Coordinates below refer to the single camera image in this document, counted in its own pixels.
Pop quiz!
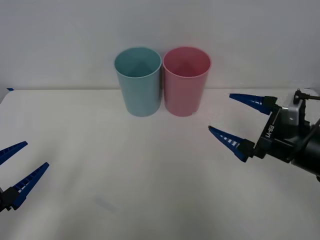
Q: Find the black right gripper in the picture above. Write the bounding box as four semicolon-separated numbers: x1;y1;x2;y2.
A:
207;93;312;164

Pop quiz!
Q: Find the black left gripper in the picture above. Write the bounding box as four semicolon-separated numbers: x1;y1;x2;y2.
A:
0;141;50;214

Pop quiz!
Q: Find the pink plastic bin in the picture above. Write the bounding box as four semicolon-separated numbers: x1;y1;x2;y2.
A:
161;46;212;118

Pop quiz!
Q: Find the pale blue plastic bin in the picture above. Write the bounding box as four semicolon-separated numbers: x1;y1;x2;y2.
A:
113;46;162;118

